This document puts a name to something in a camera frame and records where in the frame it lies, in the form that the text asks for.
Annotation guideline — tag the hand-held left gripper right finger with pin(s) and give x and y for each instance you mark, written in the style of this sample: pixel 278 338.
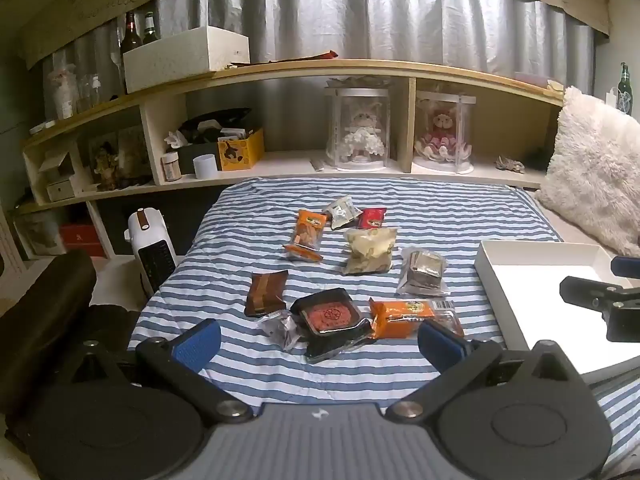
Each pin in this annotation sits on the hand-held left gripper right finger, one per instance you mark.
pixel 441 350

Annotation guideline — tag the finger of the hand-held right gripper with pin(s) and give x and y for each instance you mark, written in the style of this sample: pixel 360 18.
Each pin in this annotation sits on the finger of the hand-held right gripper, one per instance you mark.
pixel 600 295
pixel 627 265

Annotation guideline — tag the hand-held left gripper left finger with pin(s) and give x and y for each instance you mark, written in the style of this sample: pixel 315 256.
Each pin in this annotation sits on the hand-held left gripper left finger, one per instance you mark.
pixel 197 346

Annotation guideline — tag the orange biscuit packet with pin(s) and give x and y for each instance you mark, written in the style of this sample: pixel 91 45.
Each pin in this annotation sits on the orange biscuit packet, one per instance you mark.
pixel 410 312
pixel 305 237

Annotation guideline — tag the white cardboard tray box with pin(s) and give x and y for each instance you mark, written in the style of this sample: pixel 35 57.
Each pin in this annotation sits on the white cardboard tray box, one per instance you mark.
pixel 530 300

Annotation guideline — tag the clear packet of dark squares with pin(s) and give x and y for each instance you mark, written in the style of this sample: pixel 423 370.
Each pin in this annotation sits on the clear packet of dark squares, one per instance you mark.
pixel 424 270

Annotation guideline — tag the small green-printed pastry packet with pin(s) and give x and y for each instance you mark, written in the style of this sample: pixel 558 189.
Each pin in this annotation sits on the small green-printed pastry packet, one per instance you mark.
pixel 280 327

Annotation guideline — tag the brown snack packet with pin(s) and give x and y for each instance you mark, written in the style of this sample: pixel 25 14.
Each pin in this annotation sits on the brown snack packet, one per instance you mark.
pixel 266 292

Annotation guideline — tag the black tray mooncake packet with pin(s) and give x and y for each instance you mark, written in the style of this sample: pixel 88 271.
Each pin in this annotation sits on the black tray mooncake packet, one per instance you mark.
pixel 327 317

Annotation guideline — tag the cream chips bag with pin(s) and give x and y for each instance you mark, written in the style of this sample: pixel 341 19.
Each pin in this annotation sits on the cream chips bag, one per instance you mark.
pixel 370 250

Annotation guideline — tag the red snack packet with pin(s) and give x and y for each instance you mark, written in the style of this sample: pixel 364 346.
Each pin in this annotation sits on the red snack packet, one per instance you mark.
pixel 372 218

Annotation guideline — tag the small grey snack packet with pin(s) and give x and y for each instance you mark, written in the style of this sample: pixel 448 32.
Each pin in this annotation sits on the small grey snack packet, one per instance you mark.
pixel 342 210

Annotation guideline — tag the white fluffy pillow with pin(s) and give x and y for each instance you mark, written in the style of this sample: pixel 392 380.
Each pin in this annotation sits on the white fluffy pillow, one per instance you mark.
pixel 590 170

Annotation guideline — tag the white space heater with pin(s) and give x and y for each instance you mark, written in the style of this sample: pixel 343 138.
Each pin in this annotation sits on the white space heater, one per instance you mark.
pixel 150 255

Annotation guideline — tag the blue white striped blanket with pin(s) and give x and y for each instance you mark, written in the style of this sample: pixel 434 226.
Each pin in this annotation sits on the blue white striped blanket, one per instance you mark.
pixel 250 210

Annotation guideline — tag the dried twig ornament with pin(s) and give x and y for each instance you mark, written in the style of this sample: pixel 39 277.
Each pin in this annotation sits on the dried twig ornament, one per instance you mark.
pixel 509 163

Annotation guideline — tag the dark brown cushion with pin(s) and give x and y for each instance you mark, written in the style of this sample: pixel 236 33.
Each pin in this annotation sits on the dark brown cushion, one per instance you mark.
pixel 45 305

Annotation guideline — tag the red box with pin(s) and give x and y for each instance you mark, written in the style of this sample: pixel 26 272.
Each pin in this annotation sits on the red box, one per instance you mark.
pixel 80 240

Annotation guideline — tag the tall green beer bottle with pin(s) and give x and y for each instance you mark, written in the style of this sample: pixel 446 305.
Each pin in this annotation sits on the tall green beer bottle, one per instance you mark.
pixel 624 90

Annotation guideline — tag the white cup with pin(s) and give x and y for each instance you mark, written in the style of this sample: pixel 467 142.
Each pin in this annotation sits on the white cup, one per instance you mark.
pixel 204 167

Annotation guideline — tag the small lidded jar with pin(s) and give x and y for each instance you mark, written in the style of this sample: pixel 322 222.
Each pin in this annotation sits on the small lidded jar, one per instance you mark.
pixel 171 167

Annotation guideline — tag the yellow cardboard box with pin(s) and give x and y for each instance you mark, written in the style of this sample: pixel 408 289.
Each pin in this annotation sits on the yellow cardboard box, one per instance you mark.
pixel 240 152

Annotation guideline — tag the small figurine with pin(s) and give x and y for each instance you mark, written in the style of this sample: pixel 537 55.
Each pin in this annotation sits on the small figurine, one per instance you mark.
pixel 106 165

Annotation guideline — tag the small white drawer box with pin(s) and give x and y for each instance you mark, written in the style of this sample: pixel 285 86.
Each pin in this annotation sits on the small white drawer box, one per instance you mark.
pixel 61 190

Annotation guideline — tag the pink doll in clear case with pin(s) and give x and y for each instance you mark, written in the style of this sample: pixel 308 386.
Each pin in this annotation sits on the pink doll in clear case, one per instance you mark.
pixel 442 132

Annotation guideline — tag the black bag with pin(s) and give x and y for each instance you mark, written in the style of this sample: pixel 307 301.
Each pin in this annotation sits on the black bag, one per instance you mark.
pixel 215 120

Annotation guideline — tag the white doll in clear case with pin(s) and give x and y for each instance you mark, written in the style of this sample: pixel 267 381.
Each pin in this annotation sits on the white doll in clear case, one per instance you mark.
pixel 360 130

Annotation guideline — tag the white storage box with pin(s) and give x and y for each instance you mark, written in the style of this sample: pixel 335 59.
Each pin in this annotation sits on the white storage box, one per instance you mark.
pixel 185 60

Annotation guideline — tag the clear glass bottle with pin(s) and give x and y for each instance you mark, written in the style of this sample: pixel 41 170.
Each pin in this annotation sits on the clear glass bottle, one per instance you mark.
pixel 62 92

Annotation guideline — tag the wooden shelf unit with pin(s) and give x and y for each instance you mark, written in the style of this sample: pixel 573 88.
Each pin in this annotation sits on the wooden shelf unit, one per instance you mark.
pixel 350 67

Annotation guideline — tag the red paper folder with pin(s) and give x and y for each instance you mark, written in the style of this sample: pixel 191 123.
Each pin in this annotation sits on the red paper folder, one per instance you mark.
pixel 320 55

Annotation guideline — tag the small green glass bottle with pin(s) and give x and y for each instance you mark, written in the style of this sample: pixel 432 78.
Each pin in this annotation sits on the small green glass bottle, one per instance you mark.
pixel 150 32

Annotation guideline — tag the brown glass bottle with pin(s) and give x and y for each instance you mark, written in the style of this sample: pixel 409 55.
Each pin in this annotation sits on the brown glass bottle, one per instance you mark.
pixel 131 35

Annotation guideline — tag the grey curtain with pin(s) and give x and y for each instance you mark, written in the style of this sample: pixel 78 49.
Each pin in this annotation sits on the grey curtain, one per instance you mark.
pixel 350 15

